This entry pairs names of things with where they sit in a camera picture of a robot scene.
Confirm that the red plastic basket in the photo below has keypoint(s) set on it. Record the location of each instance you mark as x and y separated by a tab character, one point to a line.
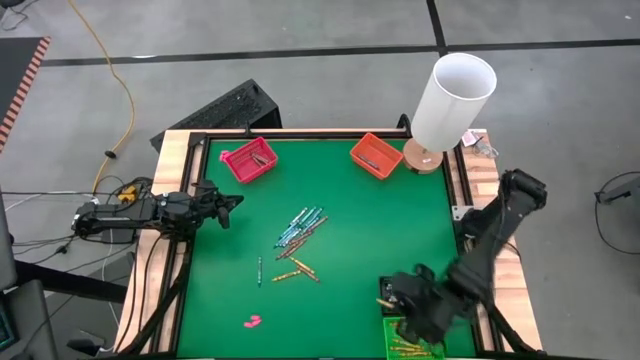
245	172

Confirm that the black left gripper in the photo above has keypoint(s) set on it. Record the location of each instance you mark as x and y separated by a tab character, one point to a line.
207	202

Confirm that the silver corner bracket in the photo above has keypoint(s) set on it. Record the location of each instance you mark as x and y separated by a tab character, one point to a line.
460	212

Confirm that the wooden table border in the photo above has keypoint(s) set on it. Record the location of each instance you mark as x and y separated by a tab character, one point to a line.
172	150

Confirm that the black floor beam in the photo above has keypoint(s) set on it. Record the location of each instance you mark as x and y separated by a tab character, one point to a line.
70	282

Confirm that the white lamp shade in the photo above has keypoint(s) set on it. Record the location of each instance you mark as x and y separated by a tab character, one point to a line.
450	110

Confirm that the yellow-green Crayola crayon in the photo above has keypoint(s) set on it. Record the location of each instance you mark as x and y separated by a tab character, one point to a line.
286	276

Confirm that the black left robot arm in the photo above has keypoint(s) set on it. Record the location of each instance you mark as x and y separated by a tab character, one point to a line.
125	212

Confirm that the red Crayola crayon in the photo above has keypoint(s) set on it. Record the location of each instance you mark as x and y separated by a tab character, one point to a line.
261	159

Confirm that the grey panel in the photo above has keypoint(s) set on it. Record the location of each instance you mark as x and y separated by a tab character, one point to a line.
6	240

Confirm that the dark grey equipment case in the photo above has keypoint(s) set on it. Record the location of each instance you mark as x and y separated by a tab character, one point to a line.
30	320

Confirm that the black frame bracket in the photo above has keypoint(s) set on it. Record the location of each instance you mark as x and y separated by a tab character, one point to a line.
400	127

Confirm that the pink paper sheet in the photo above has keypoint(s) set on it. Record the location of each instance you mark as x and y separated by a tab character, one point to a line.
470	137

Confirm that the brown Crayola crayon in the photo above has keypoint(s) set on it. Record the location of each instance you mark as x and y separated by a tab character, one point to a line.
315	226
309	275
291	249

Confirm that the pink rubber piece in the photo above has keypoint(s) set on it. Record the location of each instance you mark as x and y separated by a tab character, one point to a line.
252	322

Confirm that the yellow power plug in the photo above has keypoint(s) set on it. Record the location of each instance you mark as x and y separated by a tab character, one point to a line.
127	194

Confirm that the wooden lamp base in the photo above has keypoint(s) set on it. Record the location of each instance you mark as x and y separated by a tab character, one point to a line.
422	162

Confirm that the green plastic basket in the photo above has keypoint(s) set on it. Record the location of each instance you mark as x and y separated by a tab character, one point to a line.
390	330

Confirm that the black striped floor mat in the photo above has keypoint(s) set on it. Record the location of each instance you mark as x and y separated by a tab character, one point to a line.
15	65

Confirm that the black power adapter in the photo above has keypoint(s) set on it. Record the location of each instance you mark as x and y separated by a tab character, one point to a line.
85	347

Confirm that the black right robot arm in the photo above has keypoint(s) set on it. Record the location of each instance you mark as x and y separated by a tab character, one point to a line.
500	225

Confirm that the blue Crayola crayon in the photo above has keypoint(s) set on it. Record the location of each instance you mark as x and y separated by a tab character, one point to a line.
259	272
312	218
287	232
370	161
302	212

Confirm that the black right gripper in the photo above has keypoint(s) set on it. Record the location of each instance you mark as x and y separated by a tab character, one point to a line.
425	305

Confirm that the orange plastic basket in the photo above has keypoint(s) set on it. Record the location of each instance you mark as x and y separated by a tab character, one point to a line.
385	150

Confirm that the yellow Crayola crayon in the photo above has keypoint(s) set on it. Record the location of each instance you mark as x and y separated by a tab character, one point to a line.
415	354
301	265
384	302
405	348

